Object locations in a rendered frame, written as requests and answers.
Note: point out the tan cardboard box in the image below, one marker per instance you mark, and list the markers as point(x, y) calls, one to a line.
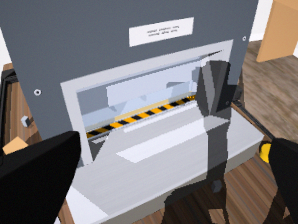
point(14, 145)

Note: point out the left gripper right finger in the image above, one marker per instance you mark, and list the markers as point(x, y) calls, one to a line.
point(283, 160)

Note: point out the yellow disc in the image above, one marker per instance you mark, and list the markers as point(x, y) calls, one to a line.
point(264, 152)

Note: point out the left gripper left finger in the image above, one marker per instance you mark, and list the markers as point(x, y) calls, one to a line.
point(35, 180)

